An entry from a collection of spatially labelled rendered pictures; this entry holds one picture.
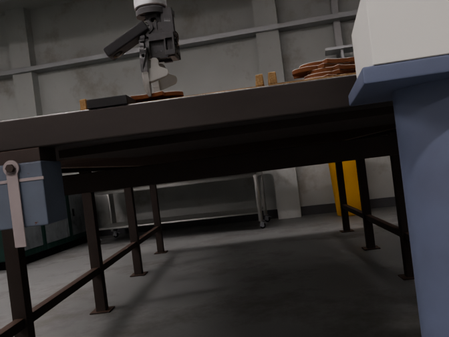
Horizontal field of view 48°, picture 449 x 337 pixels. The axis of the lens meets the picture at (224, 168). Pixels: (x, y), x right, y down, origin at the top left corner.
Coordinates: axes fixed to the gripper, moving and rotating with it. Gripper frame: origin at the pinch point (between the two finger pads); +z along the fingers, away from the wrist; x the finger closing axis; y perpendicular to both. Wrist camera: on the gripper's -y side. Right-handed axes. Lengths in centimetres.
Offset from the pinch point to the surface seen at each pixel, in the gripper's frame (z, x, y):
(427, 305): 39, -47, 44
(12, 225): 24.0, -26.7, -23.0
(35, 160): 12.6, -24.5, -18.3
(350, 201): 76, 504, 113
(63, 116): 5.1, -24.2, -11.9
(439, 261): 33, -50, 45
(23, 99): -113, 585, -318
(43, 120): 5.2, -24.3, -15.7
